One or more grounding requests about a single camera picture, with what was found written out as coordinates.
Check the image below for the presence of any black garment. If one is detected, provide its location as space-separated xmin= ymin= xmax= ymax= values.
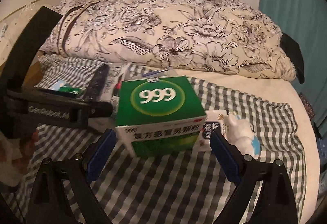
xmin=280 ymin=32 xmax=305 ymax=85

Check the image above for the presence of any person left hand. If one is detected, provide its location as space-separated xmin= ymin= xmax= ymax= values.
xmin=1 ymin=131 xmax=39 ymax=187

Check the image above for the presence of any green foil packet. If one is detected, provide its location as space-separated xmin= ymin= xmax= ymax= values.
xmin=59 ymin=86 xmax=82 ymax=96

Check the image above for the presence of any white snack packet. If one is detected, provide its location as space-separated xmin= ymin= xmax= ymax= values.
xmin=195 ymin=110 xmax=227 ymax=152

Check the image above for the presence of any green 999 medicine box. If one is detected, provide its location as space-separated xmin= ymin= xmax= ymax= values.
xmin=115 ymin=76 xmax=207 ymax=158

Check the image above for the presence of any floral white duvet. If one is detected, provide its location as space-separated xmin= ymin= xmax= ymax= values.
xmin=41 ymin=0 xmax=297 ymax=81

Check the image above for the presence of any brown cardboard box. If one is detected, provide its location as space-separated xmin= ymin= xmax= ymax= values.
xmin=23 ymin=59 xmax=43 ymax=87

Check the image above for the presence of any teal curtain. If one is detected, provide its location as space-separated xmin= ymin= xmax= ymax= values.
xmin=259 ymin=0 xmax=326 ymax=137

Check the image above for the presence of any cotton swab container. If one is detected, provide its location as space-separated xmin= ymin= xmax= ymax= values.
xmin=140 ymin=68 xmax=178 ymax=82

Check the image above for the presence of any black power strip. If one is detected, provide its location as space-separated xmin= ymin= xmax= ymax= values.
xmin=83 ymin=64 xmax=109 ymax=102

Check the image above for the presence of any green checkered cloth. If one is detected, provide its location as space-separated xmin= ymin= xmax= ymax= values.
xmin=4 ymin=53 xmax=307 ymax=224

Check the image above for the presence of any blue cloud tissue pack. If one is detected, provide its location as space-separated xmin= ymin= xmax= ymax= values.
xmin=48 ymin=80 xmax=69 ymax=91

